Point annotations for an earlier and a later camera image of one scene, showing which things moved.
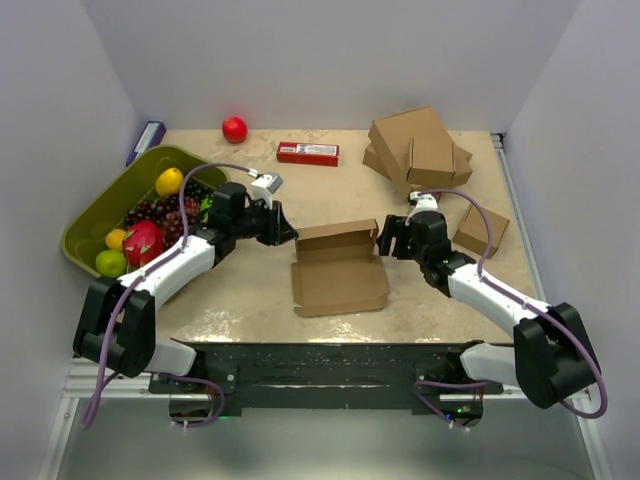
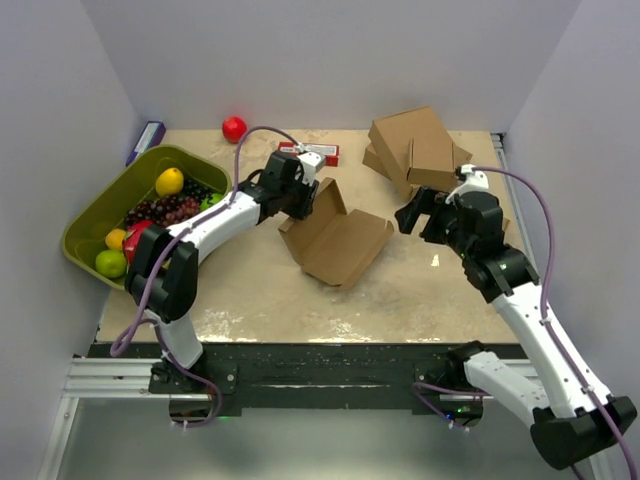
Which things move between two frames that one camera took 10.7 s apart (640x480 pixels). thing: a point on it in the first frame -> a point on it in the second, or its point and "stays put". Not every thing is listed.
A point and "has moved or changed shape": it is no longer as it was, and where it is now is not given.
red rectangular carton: x=305 y=153 stays put
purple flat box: x=151 y=137 stays put
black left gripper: x=286 y=233 -> x=306 y=208
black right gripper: x=384 y=239 -> x=429 y=203
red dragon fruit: x=142 y=242 stays put
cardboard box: x=336 y=272 has moved or changed shape
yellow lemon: x=169 y=181 stays put
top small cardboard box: x=436 y=162 stays put
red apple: x=234 y=129 stays put
